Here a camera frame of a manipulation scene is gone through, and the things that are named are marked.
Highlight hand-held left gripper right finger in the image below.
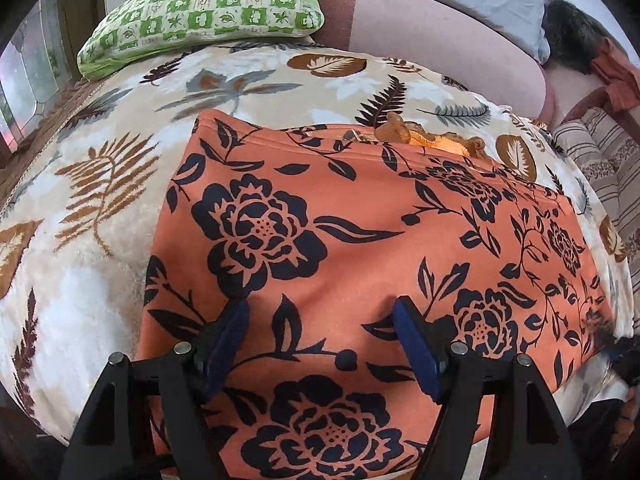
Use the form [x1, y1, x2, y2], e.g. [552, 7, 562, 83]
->
[392, 296, 583, 480]

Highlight striped beige cushion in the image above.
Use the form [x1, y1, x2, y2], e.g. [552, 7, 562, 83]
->
[550, 106, 640, 266]

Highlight green checkered pillow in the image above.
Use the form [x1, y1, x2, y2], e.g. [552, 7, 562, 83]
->
[76, 0, 325, 82]

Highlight leaf printed blanket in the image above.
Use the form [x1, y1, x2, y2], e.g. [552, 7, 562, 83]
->
[0, 42, 636, 446]

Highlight pink bolster cushion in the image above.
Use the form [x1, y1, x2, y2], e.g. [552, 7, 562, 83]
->
[314, 0, 556, 126]

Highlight pink sofa cushion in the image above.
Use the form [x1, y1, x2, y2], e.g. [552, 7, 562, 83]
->
[542, 65, 608, 128]

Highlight person's right hand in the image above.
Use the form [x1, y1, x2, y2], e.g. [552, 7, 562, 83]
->
[616, 399, 640, 443]

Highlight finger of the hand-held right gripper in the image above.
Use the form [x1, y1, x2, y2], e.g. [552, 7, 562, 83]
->
[597, 332, 640, 382]

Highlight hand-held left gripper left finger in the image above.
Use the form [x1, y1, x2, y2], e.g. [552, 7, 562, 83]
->
[59, 299, 251, 480]

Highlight orange floral shirt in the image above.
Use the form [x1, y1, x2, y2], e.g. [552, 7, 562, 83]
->
[135, 109, 618, 480]

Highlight rust red cloth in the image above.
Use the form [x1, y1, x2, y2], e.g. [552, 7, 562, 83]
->
[590, 37, 640, 113]

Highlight stained glass door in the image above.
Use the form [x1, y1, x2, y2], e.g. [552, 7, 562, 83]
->
[0, 0, 76, 146]

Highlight dark furry garment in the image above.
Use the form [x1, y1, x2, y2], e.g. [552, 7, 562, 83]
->
[542, 0, 613, 76]

